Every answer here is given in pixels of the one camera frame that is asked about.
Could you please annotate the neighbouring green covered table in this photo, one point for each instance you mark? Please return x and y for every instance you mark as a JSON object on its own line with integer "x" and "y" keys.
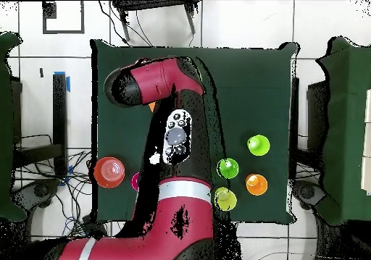
{"x": 7, "y": 126}
{"x": 345, "y": 126}

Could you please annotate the black camera tripod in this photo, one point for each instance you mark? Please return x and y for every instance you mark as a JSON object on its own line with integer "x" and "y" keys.
{"x": 153, "y": 5}

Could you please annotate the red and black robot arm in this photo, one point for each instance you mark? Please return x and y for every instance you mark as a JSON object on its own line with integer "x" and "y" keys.
{"x": 185, "y": 213}

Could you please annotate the black metal stand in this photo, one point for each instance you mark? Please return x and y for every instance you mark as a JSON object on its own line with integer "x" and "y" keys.
{"x": 59, "y": 112}
{"x": 316, "y": 112}

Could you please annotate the lime green cup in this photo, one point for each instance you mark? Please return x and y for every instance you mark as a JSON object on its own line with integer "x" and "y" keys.
{"x": 258, "y": 145}

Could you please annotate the yellow cup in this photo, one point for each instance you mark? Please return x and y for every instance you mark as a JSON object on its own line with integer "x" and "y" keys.
{"x": 226, "y": 199}

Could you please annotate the large orange bowl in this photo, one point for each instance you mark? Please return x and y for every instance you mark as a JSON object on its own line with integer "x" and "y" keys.
{"x": 152, "y": 106}

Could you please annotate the orange cup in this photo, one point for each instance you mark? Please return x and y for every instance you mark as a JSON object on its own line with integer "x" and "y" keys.
{"x": 256, "y": 184}

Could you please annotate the small red-orange bowl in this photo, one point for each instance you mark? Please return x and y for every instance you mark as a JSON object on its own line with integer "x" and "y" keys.
{"x": 109, "y": 172}

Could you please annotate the blue tape strip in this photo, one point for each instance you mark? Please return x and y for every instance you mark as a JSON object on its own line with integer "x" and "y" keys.
{"x": 68, "y": 83}

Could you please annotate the grey square frame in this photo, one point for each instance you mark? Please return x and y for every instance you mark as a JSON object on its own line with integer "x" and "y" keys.
{"x": 82, "y": 16}

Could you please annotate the dark green tablecloth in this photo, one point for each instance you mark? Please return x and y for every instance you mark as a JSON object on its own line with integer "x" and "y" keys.
{"x": 252, "y": 97}

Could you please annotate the red cup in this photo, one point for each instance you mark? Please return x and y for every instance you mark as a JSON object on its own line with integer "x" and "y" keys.
{"x": 135, "y": 181}

